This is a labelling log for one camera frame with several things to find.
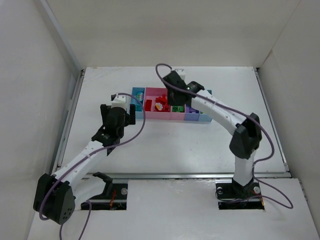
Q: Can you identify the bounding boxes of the green lego brick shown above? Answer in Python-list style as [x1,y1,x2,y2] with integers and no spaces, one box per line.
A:
[172,106,185,113]

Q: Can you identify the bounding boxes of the red flower printed lego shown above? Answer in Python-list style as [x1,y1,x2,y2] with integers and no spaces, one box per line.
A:
[155,102,164,112]

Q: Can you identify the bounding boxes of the teal lego brick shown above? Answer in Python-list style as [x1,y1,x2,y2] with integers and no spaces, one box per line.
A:
[135,105,142,112]

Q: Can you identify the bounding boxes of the red lego brick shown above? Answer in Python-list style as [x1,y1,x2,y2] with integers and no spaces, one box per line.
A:
[144,99,152,112]

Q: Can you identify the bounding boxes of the teal frog printed lego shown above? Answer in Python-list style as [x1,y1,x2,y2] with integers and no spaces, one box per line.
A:
[136,91,144,102]

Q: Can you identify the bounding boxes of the purple lego piece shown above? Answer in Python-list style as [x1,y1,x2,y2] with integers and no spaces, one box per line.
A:
[186,106,200,114]

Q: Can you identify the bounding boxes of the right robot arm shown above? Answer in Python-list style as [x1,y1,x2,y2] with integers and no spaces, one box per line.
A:
[163,70,262,193]

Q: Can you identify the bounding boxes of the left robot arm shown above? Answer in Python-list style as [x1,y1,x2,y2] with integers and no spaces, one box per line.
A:
[33,104,136,225]

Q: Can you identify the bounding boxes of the red lego pieces in bin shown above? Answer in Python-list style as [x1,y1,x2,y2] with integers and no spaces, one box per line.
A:
[154,94,170,112]

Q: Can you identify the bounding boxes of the small pink bin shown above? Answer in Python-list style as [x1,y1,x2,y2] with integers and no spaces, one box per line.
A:
[171,105,185,121]

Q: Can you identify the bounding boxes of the large pink bin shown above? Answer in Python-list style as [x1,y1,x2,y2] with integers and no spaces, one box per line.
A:
[143,87,171,120]

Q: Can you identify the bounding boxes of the right light blue bin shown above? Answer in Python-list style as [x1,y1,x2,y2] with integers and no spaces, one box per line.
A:
[198,111,212,123]

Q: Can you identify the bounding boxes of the light blue bin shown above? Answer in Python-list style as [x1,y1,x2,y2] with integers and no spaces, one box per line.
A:
[198,111,212,123]
[130,87,146,120]

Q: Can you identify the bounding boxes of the left light blue bin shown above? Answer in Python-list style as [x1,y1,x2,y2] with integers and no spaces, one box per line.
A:
[130,87,146,120]

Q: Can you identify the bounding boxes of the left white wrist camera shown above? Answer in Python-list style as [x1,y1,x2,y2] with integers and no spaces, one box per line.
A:
[111,93,127,110]

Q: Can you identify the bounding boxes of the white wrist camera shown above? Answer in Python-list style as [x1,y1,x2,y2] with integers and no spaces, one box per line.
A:
[111,93,127,110]
[174,69,186,80]

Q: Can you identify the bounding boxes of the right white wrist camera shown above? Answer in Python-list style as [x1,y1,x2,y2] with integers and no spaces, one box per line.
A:
[174,69,186,80]

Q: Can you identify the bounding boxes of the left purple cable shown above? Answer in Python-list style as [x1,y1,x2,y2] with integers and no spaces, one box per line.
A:
[39,92,146,240]

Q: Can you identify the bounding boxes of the purple cable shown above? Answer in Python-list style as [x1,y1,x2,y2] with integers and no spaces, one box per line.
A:
[39,92,146,240]
[155,63,294,210]

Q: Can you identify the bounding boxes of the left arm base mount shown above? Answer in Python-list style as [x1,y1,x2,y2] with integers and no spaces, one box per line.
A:
[75,172,129,211]

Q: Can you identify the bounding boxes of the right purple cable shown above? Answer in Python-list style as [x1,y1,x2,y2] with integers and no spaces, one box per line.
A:
[155,63,294,210]

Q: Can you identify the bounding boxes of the metal table rail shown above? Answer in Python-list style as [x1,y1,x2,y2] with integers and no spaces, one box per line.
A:
[49,172,293,180]

